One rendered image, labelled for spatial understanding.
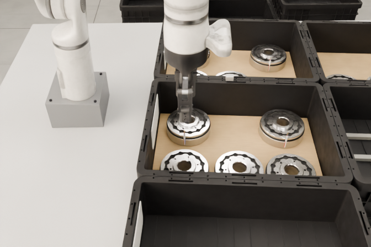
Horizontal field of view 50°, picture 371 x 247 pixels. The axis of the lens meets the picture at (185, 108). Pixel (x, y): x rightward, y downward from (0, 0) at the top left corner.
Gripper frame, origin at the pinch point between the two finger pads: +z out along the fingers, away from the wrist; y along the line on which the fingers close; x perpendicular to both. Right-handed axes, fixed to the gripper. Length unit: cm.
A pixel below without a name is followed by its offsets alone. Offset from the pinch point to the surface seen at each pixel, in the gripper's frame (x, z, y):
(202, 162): 3.5, 14.6, 1.6
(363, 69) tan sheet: 50, 18, -38
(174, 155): -2.4, 14.7, -0.1
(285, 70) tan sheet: 27.3, 18.0, -36.4
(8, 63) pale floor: -121, 102, -154
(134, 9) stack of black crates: -29, 44, -120
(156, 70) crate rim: -7.9, 7.9, -21.5
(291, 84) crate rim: 24.1, 7.8, -17.2
